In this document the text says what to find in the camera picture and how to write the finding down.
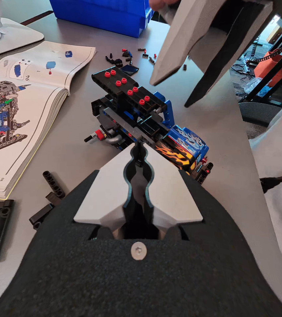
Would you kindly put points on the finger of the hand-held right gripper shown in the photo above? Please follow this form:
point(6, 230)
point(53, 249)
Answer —
point(225, 59)
point(180, 37)

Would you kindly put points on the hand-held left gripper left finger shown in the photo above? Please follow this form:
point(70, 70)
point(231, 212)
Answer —
point(101, 198)

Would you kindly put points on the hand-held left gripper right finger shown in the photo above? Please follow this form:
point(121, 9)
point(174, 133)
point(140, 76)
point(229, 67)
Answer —
point(175, 198)

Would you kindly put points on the lego truck model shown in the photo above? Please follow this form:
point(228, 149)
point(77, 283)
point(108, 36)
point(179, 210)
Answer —
point(131, 99)

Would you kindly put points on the long black lego beam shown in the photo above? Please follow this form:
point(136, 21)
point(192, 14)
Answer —
point(53, 184)

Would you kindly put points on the dark square lego tile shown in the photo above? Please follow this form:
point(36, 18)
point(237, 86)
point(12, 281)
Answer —
point(129, 70)

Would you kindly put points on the short black lego beam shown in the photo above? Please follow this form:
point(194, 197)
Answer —
point(41, 215)

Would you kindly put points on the scatter of small lego pieces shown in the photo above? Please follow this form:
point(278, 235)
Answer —
point(118, 61)

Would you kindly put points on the person's right hand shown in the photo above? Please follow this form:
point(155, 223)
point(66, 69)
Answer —
point(164, 3)

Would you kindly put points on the orange plastic container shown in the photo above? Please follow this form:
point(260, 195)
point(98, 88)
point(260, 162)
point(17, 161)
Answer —
point(272, 66)

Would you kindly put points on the blue plastic bin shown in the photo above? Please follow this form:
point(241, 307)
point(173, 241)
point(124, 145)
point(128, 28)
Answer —
point(93, 14)

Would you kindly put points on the person's light sweatshirt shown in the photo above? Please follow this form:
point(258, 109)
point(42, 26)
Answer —
point(279, 223)

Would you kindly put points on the open instruction booklet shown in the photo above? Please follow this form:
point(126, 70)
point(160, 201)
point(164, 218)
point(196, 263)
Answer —
point(44, 69)

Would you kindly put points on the tabletop document stand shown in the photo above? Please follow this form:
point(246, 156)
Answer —
point(14, 37)

